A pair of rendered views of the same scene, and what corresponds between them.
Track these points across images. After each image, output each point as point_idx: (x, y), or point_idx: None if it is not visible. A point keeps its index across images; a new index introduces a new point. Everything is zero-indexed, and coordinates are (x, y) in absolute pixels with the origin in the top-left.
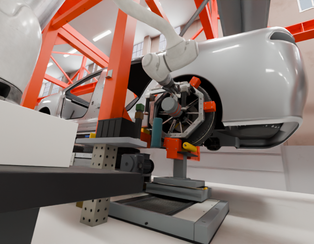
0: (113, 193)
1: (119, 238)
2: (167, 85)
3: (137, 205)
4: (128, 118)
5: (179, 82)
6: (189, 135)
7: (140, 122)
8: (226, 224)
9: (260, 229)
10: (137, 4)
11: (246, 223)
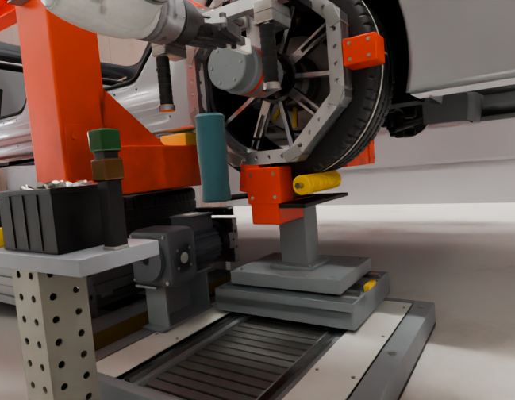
0: None
1: None
2: (179, 41)
3: (183, 375)
4: (127, 121)
5: (224, 15)
6: (310, 151)
7: (113, 192)
8: (417, 391)
9: (505, 396)
10: None
11: (472, 374)
